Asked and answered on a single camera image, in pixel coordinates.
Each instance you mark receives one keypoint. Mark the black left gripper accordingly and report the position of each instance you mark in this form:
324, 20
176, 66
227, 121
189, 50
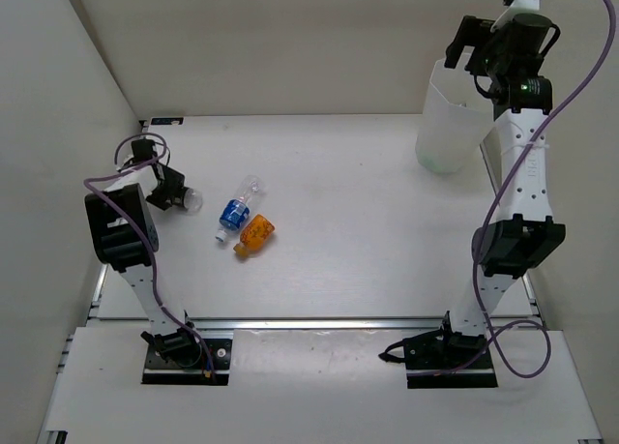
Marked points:
174, 178

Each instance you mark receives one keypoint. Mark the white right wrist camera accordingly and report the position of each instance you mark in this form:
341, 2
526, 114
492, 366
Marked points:
513, 8

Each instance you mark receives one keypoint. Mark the aluminium table edge rail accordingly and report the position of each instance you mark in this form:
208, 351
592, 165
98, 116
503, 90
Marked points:
312, 324

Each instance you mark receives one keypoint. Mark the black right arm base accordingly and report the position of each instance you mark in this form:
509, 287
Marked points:
443, 359

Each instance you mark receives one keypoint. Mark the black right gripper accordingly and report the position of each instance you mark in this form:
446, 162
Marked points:
474, 31

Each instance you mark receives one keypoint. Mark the dark label sticker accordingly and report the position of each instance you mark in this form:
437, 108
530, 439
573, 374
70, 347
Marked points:
166, 121

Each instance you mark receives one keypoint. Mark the black-label clear bottle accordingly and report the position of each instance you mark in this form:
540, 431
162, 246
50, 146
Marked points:
189, 200

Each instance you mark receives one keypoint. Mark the orange sea-buckthorn juice bottle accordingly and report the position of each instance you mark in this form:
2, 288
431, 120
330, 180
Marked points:
254, 237

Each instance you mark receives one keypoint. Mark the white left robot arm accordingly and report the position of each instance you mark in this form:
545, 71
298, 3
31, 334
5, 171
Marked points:
125, 237

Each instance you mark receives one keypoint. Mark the white translucent bin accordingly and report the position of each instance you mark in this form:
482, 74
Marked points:
455, 120

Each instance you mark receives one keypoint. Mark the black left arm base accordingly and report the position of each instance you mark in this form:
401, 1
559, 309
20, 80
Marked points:
180, 359

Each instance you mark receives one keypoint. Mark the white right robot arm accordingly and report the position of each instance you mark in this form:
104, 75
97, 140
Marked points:
521, 232

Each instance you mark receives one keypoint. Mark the blue-label clear bottle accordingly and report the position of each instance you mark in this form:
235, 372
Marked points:
238, 209

